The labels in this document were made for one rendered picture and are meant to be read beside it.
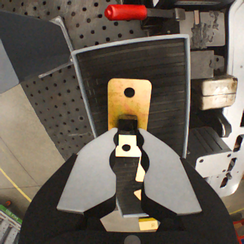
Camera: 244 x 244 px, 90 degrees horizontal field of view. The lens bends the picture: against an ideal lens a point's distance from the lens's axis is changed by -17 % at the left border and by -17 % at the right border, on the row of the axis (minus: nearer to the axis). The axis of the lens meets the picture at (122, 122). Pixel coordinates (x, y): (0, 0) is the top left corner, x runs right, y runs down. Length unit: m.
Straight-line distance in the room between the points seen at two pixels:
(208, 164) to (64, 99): 0.64
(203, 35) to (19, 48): 0.37
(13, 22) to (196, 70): 0.39
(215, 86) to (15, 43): 0.42
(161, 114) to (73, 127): 0.63
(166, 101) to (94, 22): 0.52
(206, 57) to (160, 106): 0.13
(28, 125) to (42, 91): 1.18
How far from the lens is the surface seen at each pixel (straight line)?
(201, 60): 0.28
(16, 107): 1.90
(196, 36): 0.29
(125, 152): 0.16
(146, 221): 0.44
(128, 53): 0.18
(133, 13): 0.20
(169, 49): 0.19
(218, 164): 0.40
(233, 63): 0.44
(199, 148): 0.38
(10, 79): 0.33
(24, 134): 2.04
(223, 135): 0.35
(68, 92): 0.72
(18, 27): 0.42
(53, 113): 0.80
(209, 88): 0.32
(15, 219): 3.82
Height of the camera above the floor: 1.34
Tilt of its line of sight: 62 degrees down
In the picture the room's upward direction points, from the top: 178 degrees counter-clockwise
